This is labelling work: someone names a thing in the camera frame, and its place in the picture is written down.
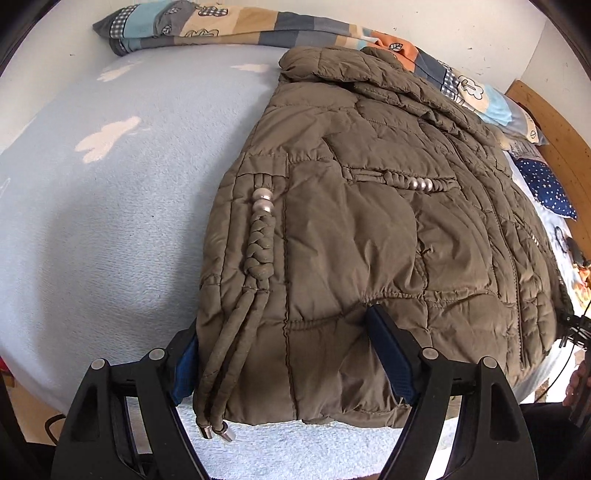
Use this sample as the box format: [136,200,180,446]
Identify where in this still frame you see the patchwork cartoon quilt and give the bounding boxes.
[92,0,543,151]

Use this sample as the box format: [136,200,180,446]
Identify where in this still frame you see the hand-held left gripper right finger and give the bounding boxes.
[365,305,541,480]

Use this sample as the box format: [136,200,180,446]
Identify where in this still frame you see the white patterned pillow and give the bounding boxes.
[501,138,536,160]

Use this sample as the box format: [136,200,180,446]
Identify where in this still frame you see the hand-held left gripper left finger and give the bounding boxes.
[50,318,199,480]

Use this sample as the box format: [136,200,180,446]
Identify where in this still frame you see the navy star pillow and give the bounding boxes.
[513,157,579,221]

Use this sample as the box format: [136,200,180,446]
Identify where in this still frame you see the person's right hand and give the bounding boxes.
[564,367,586,408]

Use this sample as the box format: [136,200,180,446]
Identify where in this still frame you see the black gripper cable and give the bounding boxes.
[534,316,591,403]

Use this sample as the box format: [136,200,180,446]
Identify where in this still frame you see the light blue cloud blanket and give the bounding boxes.
[0,44,587,480]

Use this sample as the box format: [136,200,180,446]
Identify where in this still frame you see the black floor cable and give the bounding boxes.
[44,412,70,446]

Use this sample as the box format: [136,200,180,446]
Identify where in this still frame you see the brown quilted jacket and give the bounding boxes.
[193,45,568,443]

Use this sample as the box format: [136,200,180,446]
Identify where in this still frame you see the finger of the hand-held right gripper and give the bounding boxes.
[560,313,591,349]

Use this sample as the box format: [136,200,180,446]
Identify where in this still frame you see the person's dark trousers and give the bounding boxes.
[522,401,591,480]

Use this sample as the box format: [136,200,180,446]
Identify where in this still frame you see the wooden headboard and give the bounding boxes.
[505,79,591,241]

